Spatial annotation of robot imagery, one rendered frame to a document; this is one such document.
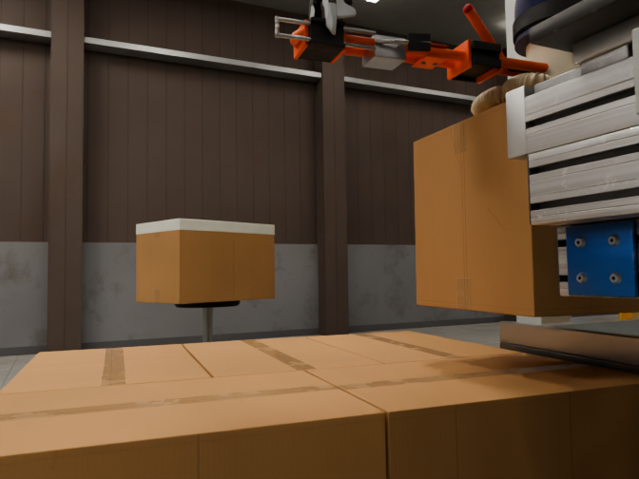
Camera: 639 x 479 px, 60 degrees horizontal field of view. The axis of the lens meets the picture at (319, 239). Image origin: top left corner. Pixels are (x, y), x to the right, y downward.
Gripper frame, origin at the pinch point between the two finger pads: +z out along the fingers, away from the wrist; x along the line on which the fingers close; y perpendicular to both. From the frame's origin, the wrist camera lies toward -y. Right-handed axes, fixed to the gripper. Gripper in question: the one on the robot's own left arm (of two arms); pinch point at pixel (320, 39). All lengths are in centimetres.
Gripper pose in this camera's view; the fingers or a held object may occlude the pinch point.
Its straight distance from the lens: 113.2
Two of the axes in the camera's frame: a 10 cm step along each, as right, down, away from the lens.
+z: 0.0, 10.0, -0.5
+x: -3.4, 0.4, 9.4
